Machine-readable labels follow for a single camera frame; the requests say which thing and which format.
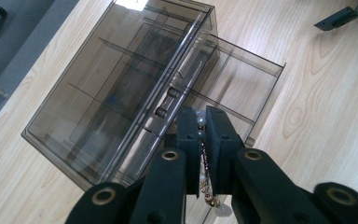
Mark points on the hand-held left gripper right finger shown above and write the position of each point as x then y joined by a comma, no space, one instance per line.
254,186

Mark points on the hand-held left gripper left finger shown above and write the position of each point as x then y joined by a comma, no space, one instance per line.
167,183

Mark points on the smoky transparent drawer organizer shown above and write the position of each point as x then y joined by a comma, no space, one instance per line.
105,93

